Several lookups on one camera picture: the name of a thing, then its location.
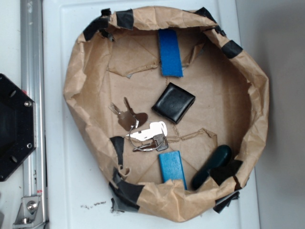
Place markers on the blue sponge strip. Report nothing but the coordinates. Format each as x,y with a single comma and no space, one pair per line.
170,53

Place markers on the silver key dark head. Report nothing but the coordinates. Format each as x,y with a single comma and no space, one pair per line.
141,118

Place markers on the white key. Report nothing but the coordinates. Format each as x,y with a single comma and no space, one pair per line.
156,128

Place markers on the black leather wallet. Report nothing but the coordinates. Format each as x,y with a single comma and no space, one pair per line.
173,103

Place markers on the silver key left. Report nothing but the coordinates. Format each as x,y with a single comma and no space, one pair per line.
125,119

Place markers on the small brown key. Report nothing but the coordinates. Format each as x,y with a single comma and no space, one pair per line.
159,142

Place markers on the blue wooden block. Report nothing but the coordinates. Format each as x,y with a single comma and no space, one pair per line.
172,167

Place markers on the dark green oblong case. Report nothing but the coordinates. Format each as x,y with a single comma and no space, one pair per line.
219,158

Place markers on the aluminium extrusion rail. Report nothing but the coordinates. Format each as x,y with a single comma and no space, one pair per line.
32,81

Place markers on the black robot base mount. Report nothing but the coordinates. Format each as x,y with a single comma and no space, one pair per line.
17,132

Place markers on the metal corner bracket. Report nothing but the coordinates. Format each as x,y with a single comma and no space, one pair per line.
30,214

